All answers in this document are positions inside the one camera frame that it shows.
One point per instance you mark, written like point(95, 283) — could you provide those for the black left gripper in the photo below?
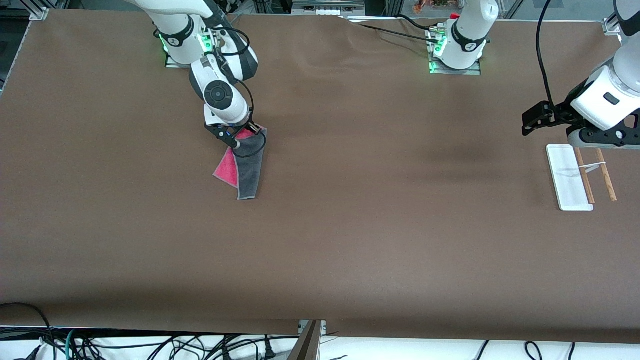
point(564, 111)

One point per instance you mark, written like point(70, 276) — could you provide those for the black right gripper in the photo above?
point(251, 128)

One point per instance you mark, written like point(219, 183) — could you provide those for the pink and grey towel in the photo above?
point(248, 172)

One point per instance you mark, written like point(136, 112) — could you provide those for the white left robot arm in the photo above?
point(615, 85)

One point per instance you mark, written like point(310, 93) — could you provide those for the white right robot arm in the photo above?
point(220, 95)

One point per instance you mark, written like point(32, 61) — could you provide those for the white device behind table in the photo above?
point(327, 7)

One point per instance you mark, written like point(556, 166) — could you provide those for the brown table cover sheet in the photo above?
point(350, 250)

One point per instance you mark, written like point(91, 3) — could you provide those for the orange red object behind table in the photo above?
point(435, 5)

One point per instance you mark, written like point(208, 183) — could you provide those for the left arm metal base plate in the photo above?
point(475, 71)

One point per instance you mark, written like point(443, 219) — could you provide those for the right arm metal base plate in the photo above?
point(172, 64)

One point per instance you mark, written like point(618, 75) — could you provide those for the aluminium frame profile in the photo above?
point(611, 26)
point(39, 12)

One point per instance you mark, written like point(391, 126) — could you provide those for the brown table post with bracket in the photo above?
point(306, 342)

